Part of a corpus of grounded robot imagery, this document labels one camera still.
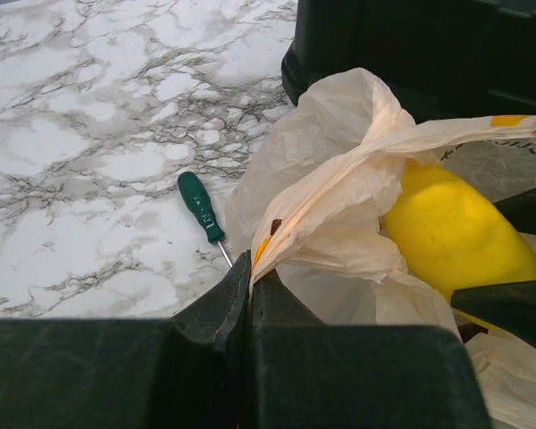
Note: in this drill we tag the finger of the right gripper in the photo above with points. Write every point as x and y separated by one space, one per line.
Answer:
508 306
520 211

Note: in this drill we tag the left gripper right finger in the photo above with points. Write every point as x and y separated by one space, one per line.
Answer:
303 373

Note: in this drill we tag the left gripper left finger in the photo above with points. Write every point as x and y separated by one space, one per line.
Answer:
176 372

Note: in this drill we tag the yellow fake lemon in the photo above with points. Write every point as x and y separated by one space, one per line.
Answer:
451 237

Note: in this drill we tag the translucent orange plastic bag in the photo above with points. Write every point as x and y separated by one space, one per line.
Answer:
316 192

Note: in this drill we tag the black plastic toolbox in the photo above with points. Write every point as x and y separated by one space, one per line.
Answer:
441 59

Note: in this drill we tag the green handled screwdriver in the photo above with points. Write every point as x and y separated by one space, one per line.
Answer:
199 203

